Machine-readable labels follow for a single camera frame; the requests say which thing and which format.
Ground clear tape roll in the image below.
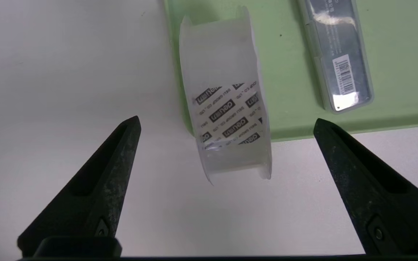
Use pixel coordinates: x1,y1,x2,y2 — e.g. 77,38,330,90
179,5,272,185

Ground clear grey pencil lead case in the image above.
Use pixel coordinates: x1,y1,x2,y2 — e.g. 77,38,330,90
296,0,374,115

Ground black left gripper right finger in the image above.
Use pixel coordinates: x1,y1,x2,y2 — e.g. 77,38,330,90
313,119,418,256

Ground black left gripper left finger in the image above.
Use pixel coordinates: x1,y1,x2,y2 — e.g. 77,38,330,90
17,116,142,256

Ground light green plastic tray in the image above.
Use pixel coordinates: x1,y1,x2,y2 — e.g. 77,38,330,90
164,0,418,142

